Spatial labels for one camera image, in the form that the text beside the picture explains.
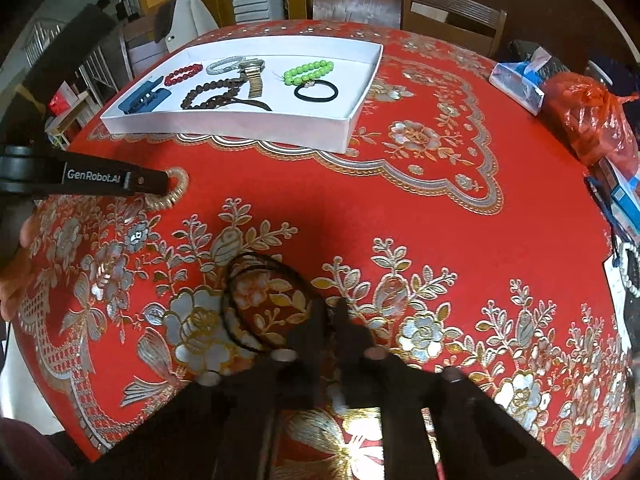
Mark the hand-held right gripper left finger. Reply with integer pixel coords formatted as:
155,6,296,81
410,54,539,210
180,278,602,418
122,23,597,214
95,295,331,480

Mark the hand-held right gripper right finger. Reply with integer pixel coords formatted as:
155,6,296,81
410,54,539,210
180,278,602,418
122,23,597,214
332,297,576,480

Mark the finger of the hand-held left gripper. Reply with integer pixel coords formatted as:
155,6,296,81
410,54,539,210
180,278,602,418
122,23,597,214
126,169,172,197

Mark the gold spiral hair tie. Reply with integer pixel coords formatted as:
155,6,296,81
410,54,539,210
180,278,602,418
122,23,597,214
145,167,190,210

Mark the thin black hair tie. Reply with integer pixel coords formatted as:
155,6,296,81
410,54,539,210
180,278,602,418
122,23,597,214
221,252,321,356

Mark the red bead bracelet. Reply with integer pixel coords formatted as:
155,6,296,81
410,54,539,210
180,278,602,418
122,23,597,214
164,62,203,87

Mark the brown cord hair tie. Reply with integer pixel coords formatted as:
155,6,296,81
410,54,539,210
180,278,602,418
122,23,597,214
207,91,274,112

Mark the grey braided hair tie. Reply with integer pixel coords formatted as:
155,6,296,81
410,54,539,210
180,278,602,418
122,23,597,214
206,57,242,76

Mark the silver metal wristwatch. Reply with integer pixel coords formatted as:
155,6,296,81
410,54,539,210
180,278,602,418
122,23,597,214
235,56,267,99

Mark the white shallow tray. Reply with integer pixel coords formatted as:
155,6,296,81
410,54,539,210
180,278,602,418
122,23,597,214
100,35,385,155

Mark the thick black hair tie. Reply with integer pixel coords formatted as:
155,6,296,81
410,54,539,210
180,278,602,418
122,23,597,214
293,80,337,102

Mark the green bead bracelet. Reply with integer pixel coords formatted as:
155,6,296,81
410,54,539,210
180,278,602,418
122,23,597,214
283,60,335,86

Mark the person's left hand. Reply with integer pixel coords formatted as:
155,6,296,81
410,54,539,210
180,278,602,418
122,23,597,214
0,212,39,323

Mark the red paper bag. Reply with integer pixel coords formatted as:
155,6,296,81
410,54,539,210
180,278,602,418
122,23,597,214
47,82,74,117

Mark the blue hair claw clip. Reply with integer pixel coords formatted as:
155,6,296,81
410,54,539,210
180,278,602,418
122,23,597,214
118,76,171,113

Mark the red floral tablecloth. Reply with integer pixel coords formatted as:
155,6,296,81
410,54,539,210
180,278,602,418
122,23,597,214
10,20,640,480

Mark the chair with white cloth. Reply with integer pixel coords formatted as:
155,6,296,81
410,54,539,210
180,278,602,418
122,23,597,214
154,0,222,57

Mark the wooden chair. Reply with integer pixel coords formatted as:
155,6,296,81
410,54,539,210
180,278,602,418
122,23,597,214
310,0,402,31
400,0,507,59

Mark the blue white tissue packet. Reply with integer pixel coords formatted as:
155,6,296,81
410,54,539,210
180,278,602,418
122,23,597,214
488,59,547,114

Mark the blue small box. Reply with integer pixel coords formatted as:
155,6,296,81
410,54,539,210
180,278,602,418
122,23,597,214
606,179,640,242

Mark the orange plastic bag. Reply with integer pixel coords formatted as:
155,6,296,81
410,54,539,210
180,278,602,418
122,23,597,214
542,72,639,167

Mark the dark round wooden table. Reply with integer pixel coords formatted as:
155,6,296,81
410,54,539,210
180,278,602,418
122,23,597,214
460,0,632,77

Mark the dark brown bead bracelet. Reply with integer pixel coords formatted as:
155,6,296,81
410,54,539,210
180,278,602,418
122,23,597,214
181,77,241,111

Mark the white bead bracelet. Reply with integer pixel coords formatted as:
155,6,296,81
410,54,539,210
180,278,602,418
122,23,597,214
612,241,640,302

